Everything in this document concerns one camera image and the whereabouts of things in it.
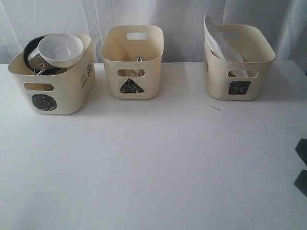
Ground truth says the white square plate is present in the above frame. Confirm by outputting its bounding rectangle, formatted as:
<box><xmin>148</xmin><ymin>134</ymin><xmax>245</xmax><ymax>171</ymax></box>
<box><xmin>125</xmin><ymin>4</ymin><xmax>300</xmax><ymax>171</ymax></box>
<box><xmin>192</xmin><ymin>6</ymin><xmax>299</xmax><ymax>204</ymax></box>
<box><xmin>204</xmin><ymin>15</ymin><xmax>249</xmax><ymax>79</ymax></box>

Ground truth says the steel spoon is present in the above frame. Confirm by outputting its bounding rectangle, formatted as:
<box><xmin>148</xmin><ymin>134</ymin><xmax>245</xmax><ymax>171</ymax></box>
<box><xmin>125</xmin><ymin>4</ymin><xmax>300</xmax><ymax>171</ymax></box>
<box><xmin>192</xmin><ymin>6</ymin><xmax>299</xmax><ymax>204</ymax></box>
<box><xmin>135</xmin><ymin>57</ymin><xmax>145</xmax><ymax>77</ymax></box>

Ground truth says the white ceramic bowl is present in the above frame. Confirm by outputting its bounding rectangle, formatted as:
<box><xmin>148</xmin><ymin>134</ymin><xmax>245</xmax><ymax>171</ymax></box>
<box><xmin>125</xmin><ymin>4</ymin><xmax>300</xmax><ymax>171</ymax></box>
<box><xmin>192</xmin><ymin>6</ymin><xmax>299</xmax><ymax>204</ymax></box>
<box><xmin>37</xmin><ymin>34</ymin><xmax>84</xmax><ymax>68</ymax></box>

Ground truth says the steel mug with handle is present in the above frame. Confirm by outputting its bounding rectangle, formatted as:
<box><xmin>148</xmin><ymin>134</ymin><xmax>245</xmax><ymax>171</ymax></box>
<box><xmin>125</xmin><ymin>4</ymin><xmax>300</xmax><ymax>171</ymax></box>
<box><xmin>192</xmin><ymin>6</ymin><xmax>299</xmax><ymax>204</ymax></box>
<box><xmin>33</xmin><ymin>62</ymin><xmax>67</xmax><ymax>76</ymax></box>

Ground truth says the steel bowl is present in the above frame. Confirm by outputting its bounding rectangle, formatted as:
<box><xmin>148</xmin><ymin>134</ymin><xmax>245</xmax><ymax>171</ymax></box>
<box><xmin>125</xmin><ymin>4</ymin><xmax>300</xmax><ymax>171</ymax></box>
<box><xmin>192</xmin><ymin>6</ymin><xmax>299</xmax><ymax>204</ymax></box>
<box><xmin>23</xmin><ymin>36</ymin><xmax>45</xmax><ymax>73</ymax></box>

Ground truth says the cream bin square mark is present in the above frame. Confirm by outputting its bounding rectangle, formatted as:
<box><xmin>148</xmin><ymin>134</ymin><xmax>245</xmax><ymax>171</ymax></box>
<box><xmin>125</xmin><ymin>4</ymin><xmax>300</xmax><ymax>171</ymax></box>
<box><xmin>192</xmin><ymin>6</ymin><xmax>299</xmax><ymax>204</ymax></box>
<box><xmin>202</xmin><ymin>24</ymin><xmax>275</xmax><ymax>101</ymax></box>

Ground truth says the white curtain backdrop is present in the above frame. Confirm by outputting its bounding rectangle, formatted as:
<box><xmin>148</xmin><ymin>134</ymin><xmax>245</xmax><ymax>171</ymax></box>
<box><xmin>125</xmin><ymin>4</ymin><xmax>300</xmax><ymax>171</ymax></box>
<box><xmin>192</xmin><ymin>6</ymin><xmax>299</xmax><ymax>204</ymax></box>
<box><xmin>0</xmin><ymin>0</ymin><xmax>307</xmax><ymax>69</ymax></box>

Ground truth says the cream bin triangle mark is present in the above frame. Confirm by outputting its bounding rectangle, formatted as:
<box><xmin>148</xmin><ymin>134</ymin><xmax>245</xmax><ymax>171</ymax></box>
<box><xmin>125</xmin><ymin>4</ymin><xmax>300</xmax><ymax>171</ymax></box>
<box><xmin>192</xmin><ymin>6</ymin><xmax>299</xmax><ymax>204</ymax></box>
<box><xmin>101</xmin><ymin>25</ymin><xmax>164</xmax><ymax>100</ymax></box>

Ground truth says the cream bin circle mark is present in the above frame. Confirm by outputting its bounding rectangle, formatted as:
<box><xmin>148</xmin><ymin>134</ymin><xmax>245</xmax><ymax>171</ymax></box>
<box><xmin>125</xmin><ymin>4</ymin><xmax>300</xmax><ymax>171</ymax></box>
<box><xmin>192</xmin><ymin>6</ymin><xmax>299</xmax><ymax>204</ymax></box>
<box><xmin>8</xmin><ymin>34</ymin><xmax>95</xmax><ymax>115</ymax></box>

